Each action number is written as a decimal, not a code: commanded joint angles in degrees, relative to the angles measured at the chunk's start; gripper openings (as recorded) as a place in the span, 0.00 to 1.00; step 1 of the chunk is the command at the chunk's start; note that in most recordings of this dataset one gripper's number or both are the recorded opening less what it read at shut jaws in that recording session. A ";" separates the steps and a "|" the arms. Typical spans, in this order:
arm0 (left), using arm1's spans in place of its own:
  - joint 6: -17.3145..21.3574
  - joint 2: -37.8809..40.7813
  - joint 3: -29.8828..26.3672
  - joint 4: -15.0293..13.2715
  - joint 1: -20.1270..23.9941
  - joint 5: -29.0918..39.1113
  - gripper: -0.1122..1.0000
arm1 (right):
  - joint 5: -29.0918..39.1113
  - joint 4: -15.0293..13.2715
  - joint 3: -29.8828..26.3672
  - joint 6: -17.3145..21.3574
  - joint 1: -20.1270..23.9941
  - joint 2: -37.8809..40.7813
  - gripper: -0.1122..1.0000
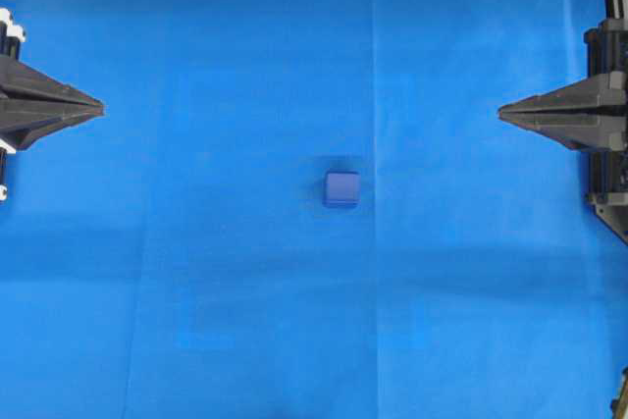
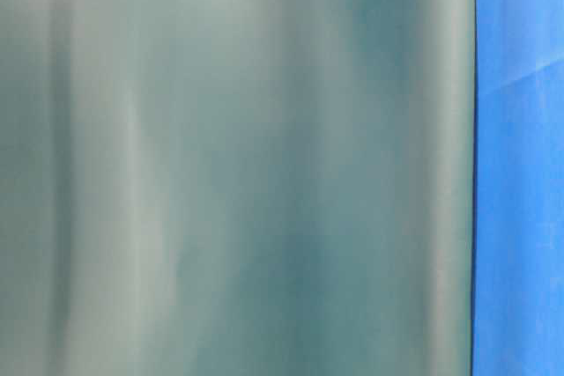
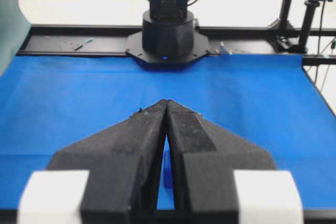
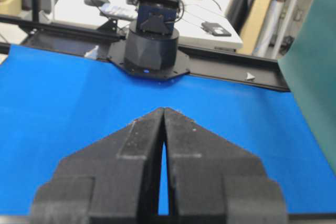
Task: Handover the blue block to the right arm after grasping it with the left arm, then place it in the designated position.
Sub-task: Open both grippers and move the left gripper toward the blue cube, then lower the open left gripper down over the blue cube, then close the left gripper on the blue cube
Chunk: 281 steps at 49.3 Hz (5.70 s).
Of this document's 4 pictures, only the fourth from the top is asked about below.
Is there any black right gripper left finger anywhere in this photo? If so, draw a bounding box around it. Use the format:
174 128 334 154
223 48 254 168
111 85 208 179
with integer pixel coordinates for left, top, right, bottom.
30 108 164 223

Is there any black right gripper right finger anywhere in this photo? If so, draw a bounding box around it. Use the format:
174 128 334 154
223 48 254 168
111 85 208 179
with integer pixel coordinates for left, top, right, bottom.
164 108 287 223

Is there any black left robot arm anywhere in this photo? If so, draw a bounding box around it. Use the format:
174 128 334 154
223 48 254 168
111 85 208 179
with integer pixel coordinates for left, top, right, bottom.
107 0 190 80

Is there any blue table mat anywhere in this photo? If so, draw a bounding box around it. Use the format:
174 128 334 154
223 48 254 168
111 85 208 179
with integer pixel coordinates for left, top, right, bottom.
1 45 335 216

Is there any black box on desk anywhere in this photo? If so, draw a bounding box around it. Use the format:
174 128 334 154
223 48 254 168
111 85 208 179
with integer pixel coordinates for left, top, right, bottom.
201 22 232 37

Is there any green backdrop sheet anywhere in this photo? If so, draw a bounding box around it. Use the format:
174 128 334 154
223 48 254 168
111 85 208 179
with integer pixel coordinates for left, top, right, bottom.
278 0 335 165

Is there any white office desk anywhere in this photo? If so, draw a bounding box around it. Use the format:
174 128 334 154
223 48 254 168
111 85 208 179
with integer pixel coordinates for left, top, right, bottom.
53 0 243 49

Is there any black aluminium frame rail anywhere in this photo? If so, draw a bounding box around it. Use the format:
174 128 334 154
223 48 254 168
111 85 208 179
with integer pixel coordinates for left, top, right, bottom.
1 15 289 92

